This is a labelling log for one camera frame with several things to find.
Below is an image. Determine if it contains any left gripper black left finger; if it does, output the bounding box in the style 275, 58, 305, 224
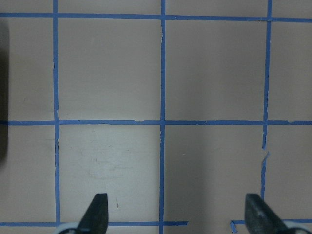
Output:
77, 193, 108, 234

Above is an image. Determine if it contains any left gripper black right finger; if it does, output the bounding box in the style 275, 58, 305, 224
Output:
245, 194, 288, 234

